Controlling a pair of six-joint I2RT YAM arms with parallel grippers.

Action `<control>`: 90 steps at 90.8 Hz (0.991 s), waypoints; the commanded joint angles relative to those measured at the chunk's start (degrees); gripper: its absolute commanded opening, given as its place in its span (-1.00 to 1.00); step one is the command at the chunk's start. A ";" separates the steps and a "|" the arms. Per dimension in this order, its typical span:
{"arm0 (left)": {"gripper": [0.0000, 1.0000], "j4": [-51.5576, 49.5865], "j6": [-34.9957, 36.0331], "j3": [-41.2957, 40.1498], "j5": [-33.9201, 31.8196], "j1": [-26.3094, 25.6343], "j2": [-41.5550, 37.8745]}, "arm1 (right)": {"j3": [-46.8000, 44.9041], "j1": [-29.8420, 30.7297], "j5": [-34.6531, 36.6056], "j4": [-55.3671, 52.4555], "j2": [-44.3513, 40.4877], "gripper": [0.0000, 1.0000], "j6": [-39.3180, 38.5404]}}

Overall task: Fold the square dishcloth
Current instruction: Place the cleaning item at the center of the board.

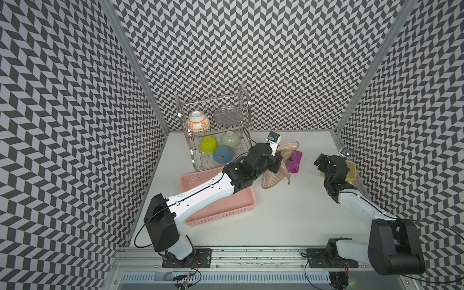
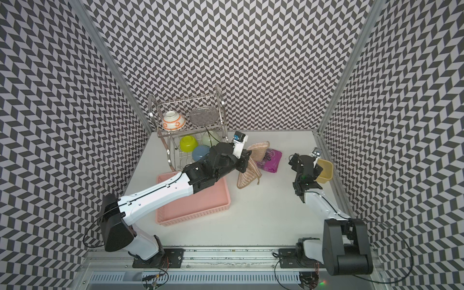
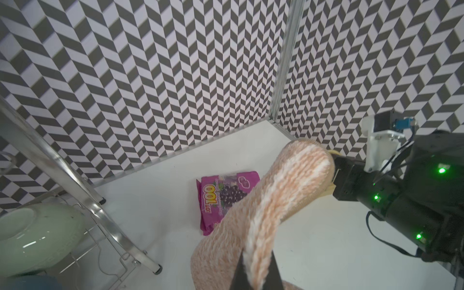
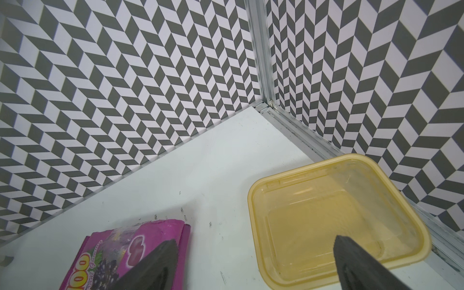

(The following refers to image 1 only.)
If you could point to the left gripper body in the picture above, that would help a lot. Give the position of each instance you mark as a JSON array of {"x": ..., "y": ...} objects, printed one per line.
[{"x": 271, "y": 164}]

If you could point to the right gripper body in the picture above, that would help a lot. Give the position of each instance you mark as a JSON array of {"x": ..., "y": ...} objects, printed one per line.
[{"x": 322, "y": 167}]

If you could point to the striped brown dishcloth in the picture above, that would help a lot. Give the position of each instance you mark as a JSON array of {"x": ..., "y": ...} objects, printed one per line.
[{"x": 271, "y": 179}]

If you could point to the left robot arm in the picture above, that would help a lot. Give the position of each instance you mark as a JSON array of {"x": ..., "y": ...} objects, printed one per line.
[{"x": 164, "y": 214}]

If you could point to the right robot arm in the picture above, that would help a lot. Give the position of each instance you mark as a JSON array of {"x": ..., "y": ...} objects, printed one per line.
[{"x": 393, "y": 247}]

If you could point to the yellow plastic tray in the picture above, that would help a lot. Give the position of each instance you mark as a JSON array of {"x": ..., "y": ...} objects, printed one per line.
[{"x": 351, "y": 174}]

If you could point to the purple snack bag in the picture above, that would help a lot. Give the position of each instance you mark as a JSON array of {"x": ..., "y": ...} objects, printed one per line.
[{"x": 293, "y": 162}]

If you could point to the pale green bowl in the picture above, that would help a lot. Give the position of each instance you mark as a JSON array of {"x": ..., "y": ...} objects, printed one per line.
[{"x": 230, "y": 139}]

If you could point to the blue bowl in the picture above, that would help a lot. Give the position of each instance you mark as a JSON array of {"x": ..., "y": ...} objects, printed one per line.
[{"x": 223, "y": 155}]

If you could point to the pink plastic basket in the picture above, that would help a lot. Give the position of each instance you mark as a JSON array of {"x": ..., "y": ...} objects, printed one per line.
[{"x": 240, "y": 202}]

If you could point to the grey patterned plate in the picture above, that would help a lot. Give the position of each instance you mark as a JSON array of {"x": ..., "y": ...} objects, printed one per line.
[{"x": 230, "y": 116}]

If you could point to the metal dish rack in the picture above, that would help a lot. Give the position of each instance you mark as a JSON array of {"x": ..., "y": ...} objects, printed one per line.
[{"x": 204, "y": 161}]

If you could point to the lime green bowl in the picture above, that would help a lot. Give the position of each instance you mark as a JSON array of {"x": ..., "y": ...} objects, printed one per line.
[{"x": 208, "y": 144}]

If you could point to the white orange patterned bowl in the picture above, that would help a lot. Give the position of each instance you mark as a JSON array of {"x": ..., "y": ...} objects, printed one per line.
[{"x": 198, "y": 121}]

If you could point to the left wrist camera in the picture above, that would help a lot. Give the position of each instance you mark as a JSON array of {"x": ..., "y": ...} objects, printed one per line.
[{"x": 273, "y": 140}]

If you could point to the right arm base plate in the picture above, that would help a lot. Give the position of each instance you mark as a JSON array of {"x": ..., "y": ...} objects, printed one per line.
[{"x": 331, "y": 258}]

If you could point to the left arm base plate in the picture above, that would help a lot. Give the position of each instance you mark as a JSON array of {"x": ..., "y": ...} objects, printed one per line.
[{"x": 199, "y": 258}]

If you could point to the aluminium front rail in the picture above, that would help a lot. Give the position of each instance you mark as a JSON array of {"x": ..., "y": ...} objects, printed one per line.
[{"x": 235, "y": 258}]

